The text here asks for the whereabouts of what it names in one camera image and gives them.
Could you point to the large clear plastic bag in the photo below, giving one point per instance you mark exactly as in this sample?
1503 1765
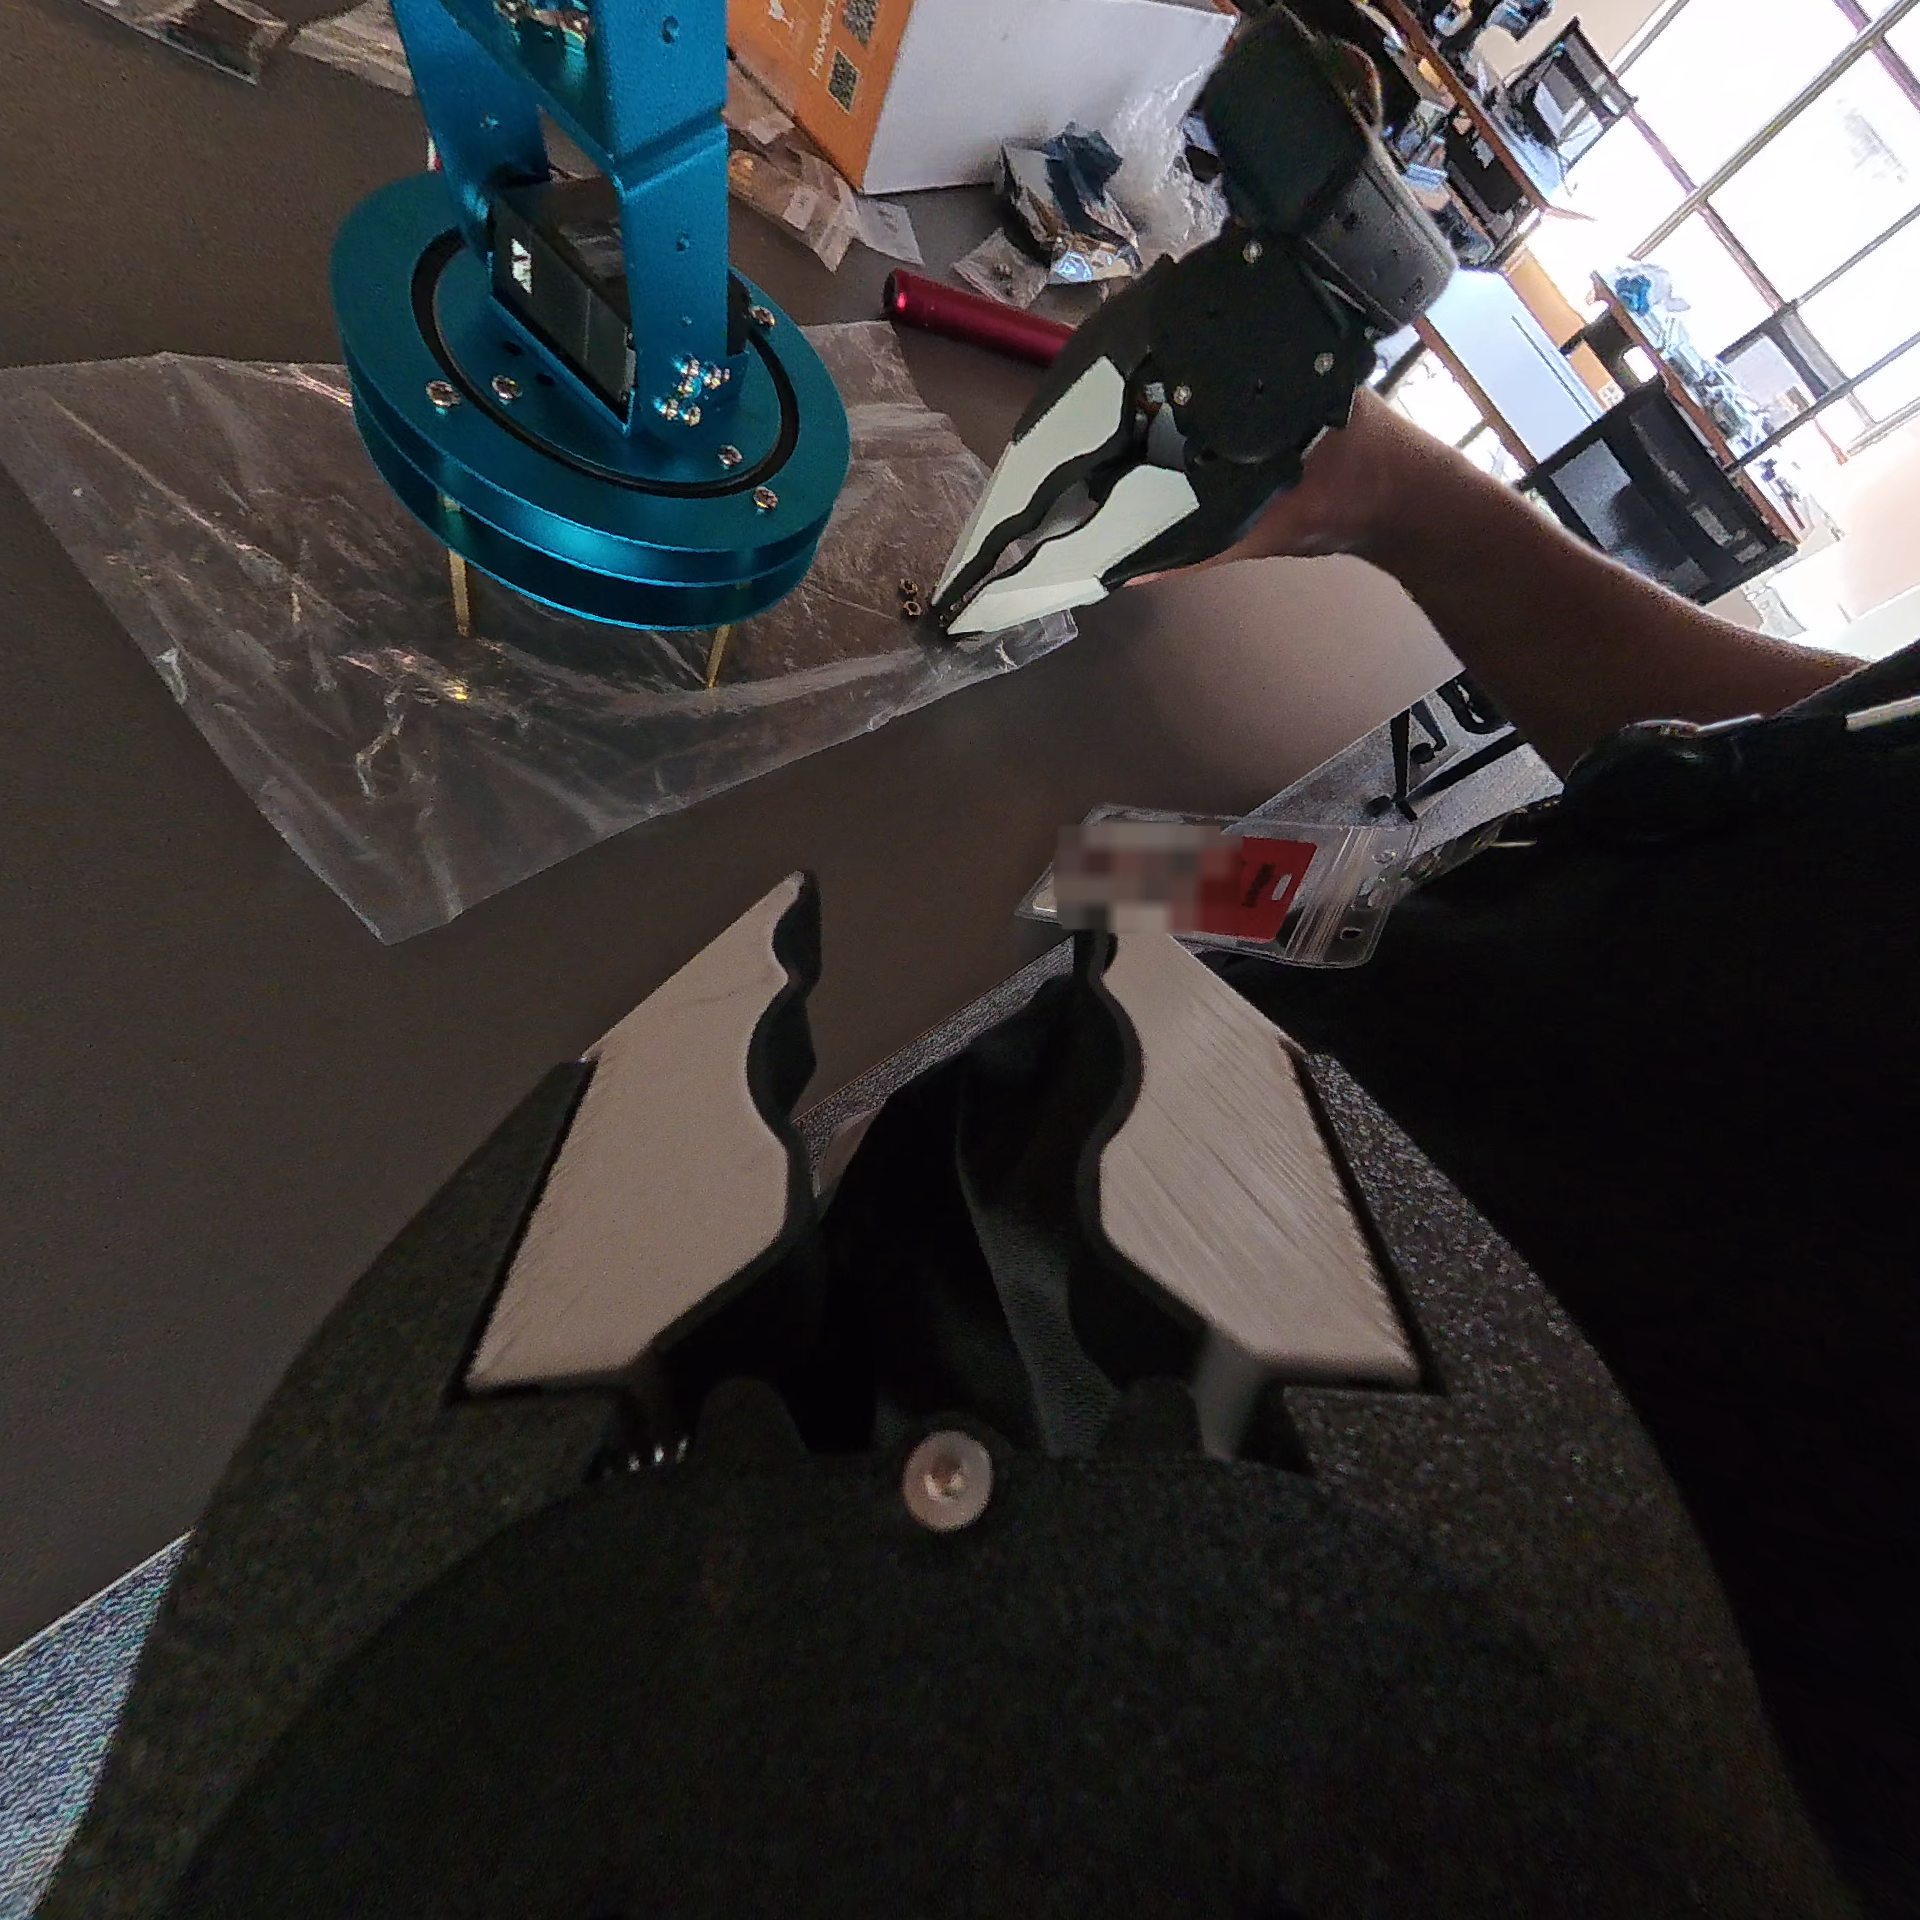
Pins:
300 675

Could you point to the person's right hand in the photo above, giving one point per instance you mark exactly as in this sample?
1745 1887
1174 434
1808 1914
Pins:
1348 494

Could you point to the pile of small parts bags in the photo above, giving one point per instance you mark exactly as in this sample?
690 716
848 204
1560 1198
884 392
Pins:
810 195

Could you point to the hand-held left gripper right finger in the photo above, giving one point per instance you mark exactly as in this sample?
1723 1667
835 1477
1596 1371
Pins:
1259 1202

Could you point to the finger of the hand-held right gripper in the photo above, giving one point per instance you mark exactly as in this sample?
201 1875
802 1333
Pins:
1049 436
1119 517

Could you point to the person's black clothing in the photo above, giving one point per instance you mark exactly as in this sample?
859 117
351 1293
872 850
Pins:
1650 1202

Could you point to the orange white cardboard box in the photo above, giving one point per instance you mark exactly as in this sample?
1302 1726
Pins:
1019 106

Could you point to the dark red metal tube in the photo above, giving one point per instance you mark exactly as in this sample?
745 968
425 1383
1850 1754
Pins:
960 307

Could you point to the person's right forearm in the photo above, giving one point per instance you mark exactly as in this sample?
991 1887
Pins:
1575 630

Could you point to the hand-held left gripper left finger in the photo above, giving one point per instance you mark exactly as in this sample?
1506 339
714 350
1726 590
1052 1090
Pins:
644 1202

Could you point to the blue toy robot arm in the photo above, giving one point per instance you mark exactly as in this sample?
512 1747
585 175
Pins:
600 556

